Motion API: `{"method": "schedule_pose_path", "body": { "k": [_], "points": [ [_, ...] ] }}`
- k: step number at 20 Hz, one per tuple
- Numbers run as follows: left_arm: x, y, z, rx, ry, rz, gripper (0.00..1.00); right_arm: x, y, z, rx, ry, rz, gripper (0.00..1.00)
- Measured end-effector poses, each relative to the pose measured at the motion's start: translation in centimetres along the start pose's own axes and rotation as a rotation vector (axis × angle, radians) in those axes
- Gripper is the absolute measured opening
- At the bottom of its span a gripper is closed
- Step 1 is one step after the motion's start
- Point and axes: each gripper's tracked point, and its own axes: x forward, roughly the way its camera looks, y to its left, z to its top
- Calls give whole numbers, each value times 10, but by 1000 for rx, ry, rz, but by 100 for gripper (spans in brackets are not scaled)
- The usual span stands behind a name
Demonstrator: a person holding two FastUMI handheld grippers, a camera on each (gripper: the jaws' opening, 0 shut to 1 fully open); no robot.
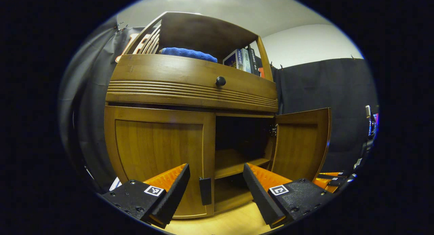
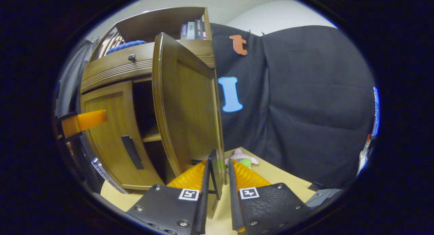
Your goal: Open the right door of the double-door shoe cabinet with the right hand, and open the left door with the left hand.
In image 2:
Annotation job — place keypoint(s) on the pink green plush toy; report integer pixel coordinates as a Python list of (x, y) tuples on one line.
[(242, 157)]

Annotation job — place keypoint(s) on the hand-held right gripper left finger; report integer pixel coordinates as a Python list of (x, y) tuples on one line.
[(202, 208)]

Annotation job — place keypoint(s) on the pale grey spine book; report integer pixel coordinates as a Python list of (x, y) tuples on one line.
[(191, 31)]

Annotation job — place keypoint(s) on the wooden inner shelf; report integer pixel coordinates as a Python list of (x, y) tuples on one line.
[(152, 136)]

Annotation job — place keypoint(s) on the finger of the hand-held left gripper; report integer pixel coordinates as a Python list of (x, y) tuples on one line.
[(84, 121)]

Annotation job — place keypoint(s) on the black round drawer knob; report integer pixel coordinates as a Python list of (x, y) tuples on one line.
[(132, 58)]

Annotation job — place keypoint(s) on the black backdrop cloth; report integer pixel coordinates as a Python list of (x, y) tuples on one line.
[(305, 92)]

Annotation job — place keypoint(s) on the wooden cabinet door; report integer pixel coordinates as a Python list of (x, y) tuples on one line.
[(190, 109), (112, 143)]

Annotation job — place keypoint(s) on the dark printed board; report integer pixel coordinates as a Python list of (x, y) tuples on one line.
[(108, 175)]

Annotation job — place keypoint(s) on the computer monitor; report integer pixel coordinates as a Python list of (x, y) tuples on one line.
[(375, 113)]

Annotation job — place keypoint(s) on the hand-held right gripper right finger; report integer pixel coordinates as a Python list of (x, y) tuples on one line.
[(234, 204)]

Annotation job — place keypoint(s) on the grey flat object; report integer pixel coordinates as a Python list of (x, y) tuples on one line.
[(323, 197)]

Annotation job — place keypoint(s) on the dark blue cover book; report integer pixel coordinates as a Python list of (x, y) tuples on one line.
[(183, 31)]

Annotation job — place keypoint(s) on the wooden double-door shoe cabinet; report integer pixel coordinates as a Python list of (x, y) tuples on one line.
[(149, 21)]

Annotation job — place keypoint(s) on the wooden drawer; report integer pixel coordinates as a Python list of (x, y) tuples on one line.
[(112, 67)]

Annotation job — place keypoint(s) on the blue towel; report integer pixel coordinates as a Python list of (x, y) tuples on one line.
[(125, 45)]

